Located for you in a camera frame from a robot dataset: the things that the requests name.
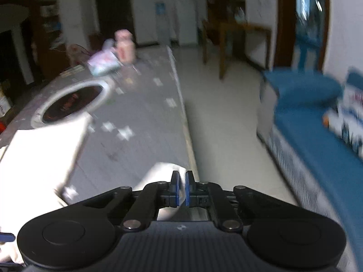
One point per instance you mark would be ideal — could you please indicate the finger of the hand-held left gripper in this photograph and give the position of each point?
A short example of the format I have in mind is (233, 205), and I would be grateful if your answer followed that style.
(7, 237)

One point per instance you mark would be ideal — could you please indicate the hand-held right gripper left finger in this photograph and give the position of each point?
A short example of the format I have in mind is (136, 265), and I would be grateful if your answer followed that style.
(175, 188)

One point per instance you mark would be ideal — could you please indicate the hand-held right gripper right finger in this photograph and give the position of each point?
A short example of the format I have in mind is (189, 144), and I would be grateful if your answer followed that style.
(187, 188)

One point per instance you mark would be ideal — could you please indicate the white garment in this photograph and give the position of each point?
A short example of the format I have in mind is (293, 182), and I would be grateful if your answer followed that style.
(42, 153)

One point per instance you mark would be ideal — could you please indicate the blue sofa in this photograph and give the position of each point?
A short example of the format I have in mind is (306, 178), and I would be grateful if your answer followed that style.
(312, 136)

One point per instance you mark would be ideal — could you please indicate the round induction cooker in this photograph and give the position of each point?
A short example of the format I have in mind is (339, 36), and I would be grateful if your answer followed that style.
(71, 102)

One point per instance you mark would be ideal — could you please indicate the tissue pack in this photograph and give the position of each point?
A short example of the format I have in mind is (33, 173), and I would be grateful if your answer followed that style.
(103, 62)

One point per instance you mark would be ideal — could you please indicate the pink bottle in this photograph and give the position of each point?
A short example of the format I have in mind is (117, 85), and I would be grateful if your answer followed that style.
(124, 46)

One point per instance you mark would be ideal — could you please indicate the water dispenser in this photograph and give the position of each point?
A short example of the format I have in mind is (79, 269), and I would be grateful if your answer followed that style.
(162, 25)

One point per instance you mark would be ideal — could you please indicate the floral cushion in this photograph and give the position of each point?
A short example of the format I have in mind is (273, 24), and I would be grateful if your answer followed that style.
(78, 53)

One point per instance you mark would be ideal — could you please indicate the white fridge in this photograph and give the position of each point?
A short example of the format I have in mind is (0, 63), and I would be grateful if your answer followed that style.
(185, 19)

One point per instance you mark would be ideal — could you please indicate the wooden table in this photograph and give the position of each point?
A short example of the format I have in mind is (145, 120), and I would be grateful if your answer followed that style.
(244, 28)

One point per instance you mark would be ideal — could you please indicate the printed pillow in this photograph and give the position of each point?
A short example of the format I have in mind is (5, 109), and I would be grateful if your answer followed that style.
(351, 113)

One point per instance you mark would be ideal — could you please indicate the dark door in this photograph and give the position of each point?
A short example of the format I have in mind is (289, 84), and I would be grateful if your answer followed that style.
(115, 14)

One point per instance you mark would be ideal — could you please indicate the blue plastic stool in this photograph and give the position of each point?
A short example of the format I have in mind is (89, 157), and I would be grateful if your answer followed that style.
(307, 48)

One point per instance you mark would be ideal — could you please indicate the dark wooden shelf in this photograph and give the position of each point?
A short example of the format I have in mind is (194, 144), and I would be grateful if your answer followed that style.
(224, 0)

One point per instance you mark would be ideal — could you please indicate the wooden open shelf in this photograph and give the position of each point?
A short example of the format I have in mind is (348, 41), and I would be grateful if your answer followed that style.
(51, 34)

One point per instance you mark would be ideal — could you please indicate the wooden door frame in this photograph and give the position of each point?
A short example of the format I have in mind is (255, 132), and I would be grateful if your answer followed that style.
(283, 19)

